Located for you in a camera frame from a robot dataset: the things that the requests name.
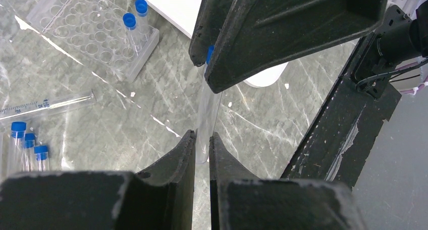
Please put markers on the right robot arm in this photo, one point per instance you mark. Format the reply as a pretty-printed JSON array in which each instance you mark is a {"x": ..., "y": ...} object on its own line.
[{"x": 340, "y": 138}]

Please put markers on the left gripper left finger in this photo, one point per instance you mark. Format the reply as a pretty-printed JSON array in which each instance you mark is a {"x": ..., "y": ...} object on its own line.
[{"x": 158, "y": 197}]

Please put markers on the white tray lid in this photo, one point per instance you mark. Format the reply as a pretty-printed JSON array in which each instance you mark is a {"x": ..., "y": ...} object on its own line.
[{"x": 183, "y": 14}]

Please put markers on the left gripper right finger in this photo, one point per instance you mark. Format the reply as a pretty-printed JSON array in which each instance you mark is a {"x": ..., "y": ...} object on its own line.
[{"x": 241, "y": 200}]

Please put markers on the clear test tube rack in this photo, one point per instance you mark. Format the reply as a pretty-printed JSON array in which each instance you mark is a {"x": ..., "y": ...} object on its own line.
[{"x": 96, "y": 29}]

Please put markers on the blue capped test tube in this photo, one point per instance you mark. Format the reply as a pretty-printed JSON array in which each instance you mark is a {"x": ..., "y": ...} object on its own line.
[
  {"x": 141, "y": 7},
  {"x": 28, "y": 147},
  {"x": 17, "y": 136},
  {"x": 133, "y": 34},
  {"x": 208, "y": 110},
  {"x": 41, "y": 158}
]

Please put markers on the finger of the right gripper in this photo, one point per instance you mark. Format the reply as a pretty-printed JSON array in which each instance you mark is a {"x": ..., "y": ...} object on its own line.
[
  {"x": 260, "y": 34},
  {"x": 229, "y": 20}
]

